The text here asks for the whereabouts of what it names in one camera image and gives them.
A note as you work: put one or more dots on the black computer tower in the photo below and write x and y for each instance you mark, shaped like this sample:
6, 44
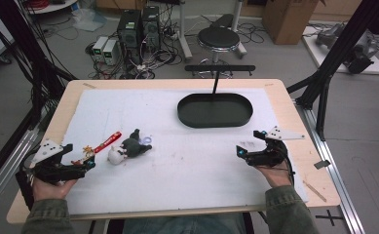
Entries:
151, 26
129, 29

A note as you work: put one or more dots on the thin wooden stick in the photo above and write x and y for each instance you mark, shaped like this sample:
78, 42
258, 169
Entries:
315, 191

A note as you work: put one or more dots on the white power supply unit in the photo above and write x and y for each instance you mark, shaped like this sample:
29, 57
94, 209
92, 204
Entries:
99, 47
110, 52

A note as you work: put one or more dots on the black frame strut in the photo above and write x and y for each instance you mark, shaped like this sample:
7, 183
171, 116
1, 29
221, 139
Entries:
21, 35
343, 42

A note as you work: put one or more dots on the cardboard box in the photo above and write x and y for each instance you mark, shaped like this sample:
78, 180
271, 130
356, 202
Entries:
289, 21

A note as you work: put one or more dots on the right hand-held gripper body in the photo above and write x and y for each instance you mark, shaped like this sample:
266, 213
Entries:
271, 154

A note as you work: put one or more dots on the person's legs in jeans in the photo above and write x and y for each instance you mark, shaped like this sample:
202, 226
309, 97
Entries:
183, 225

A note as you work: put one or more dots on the aluminium rail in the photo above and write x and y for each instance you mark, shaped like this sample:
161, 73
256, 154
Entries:
10, 162
336, 182

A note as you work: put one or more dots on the white foam mat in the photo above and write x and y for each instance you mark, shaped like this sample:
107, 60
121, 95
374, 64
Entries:
190, 175

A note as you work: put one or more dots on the black oval tray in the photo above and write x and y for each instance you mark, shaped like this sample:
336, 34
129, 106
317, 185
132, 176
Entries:
214, 112

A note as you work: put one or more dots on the black round stool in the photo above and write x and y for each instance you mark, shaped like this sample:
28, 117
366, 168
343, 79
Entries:
218, 38

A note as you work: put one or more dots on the black T-shaped stand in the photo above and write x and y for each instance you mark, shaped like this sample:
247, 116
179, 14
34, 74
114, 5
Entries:
219, 68

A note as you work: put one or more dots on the person's left hand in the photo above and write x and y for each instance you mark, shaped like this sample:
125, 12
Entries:
50, 190

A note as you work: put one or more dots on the person's right hand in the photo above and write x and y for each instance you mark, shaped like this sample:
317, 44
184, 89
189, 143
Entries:
276, 175

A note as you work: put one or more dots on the clear plastic bag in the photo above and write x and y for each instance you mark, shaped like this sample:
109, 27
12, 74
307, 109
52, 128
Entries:
88, 19

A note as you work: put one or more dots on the white floor board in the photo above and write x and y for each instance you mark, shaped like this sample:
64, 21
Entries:
377, 66

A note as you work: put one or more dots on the white table leg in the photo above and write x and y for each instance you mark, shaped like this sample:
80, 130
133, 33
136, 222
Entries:
184, 32
239, 29

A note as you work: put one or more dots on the grey tape piece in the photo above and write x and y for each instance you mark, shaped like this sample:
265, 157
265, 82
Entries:
322, 164

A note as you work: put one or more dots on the grey robot device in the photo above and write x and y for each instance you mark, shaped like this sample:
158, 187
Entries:
360, 55

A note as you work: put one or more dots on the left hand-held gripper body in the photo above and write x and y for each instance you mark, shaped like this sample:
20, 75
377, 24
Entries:
52, 171

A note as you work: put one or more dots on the grey and white plush toy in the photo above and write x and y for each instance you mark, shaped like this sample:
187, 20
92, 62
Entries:
130, 149

